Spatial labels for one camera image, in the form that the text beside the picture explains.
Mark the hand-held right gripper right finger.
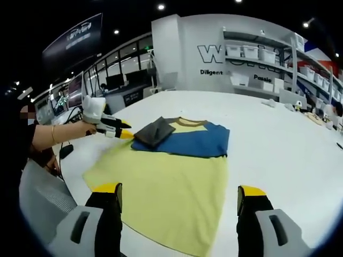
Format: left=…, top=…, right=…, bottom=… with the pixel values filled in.
left=236, top=185, right=313, bottom=257

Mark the yellow blue grey garment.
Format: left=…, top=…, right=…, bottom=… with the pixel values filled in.
left=82, top=116, right=230, bottom=257

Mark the shelving rack with white bins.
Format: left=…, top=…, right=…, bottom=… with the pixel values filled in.
left=226, top=44, right=343, bottom=101

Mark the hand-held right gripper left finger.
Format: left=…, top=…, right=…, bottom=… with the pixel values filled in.
left=49, top=183, right=123, bottom=257

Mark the black oval device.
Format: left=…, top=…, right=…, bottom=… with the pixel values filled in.
left=59, top=145, right=74, bottom=159

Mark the wooden board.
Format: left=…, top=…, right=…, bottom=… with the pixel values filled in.
left=304, top=112, right=325, bottom=126

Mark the dark hanging banner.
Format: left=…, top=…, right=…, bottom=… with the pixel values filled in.
left=41, top=12, right=104, bottom=65

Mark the person's left hand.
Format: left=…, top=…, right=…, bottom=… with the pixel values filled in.
left=76, top=122, right=98, bottom=138

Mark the black computer monitor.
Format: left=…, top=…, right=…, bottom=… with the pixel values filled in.
left=125, top=70, right=148, bottom=84
left=105, top=74, right=126, bottom=88

